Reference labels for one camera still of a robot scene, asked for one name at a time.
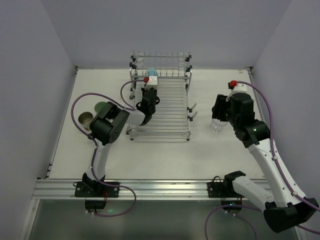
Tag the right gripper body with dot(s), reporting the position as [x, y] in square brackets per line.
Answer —
[220, 110]

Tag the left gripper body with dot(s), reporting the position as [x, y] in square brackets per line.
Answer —
[149, 93]

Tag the clear glass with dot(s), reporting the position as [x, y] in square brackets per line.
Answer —
[217, 125]

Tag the blue plastic mug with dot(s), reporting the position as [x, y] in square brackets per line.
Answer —
[151, 72]

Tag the light green plastic cup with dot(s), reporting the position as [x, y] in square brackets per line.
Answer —
[99, 106]

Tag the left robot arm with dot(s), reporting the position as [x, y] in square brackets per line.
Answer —
[106, 127]

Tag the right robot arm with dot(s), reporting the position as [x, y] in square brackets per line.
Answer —
[285, 205]

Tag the metal dish rack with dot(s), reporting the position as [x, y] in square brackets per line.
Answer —
[173, 114]

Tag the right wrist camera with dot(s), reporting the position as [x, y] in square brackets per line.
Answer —
[236, 88]

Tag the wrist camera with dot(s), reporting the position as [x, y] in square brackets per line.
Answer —
[236, 88]
[151, 82]

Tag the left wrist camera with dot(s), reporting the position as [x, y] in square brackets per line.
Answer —
[151, 82]

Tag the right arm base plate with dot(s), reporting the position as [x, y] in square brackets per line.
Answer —
[216, 189]

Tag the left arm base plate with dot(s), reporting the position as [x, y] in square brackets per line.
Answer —
[108, 190]

